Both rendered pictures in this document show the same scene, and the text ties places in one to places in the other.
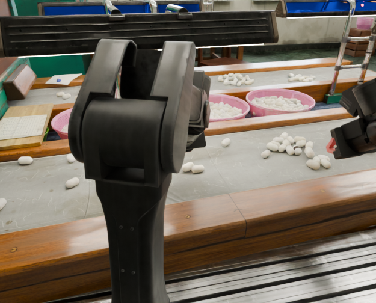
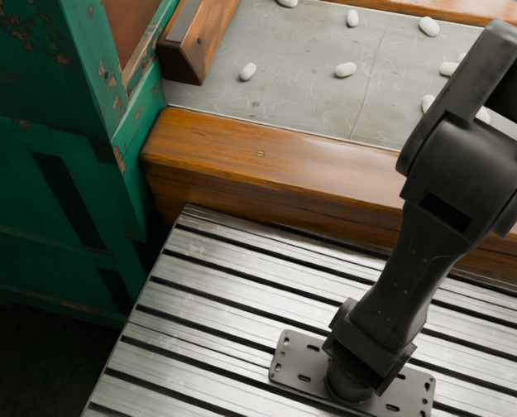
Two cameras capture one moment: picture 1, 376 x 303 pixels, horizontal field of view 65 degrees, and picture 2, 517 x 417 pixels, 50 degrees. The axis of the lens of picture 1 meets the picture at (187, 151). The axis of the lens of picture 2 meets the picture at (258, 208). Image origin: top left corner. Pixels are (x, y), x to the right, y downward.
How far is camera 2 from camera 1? 0.22 m
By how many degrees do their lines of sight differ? 36
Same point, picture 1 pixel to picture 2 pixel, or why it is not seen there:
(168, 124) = not seen: outside the picture
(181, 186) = not seen: hidden behind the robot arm
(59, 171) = (331, 37)
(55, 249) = (307, 174)
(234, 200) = not seen: outside the picture
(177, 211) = not seen: hidden behind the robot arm
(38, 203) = (294, 88)
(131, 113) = (483, 165)
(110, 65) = (485, 78)
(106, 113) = (454, 150)
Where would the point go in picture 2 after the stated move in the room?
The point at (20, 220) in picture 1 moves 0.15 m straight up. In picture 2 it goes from (268, 107) to (270, 27)
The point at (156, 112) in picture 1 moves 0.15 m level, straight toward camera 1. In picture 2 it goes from (514, 176) to (460, 390)
